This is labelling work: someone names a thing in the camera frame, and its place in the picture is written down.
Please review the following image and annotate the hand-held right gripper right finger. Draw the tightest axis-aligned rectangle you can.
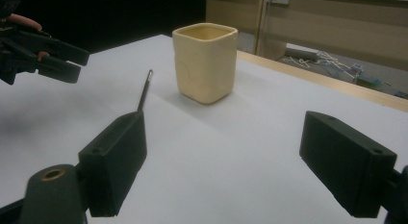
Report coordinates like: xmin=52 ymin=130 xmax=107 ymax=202
xmin=299 ymin=111 xmax=398 ymax=218

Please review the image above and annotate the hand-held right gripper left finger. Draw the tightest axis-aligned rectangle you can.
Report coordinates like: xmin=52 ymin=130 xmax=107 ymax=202
xmin=78 ymin=111 xmax=148 ymax=218

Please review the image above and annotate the dark slim pen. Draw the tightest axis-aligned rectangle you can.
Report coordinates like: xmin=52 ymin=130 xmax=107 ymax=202
xmin=137 ymin=69 xmax=154 ymax=113

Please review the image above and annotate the cream square cup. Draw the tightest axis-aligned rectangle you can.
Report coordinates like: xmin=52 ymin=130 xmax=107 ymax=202
xmin=171 ymin=22 xmax=239 ymax=105

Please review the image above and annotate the green and blue plastic bag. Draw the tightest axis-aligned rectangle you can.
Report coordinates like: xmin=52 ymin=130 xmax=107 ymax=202
xmin=350 ymin=63 xmax=386 ymax=89

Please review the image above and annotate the wooden table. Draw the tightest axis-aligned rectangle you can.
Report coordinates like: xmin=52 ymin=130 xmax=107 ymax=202
xmin=236 ymin=50 xmax=408 ymax=113

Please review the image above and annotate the white table mat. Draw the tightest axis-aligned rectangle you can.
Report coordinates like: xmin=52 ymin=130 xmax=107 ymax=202
xmin=0 ymin=34 xmax=408 ymax=224

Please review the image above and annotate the wooden shelf unit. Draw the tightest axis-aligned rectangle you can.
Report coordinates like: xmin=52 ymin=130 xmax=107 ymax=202
xmin=205 ymin=0 xmax=408 ymax=72

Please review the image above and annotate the white cord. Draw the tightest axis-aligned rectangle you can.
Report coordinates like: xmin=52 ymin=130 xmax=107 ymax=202
xmin=282 ymin=50 xmax=354 ymax=79

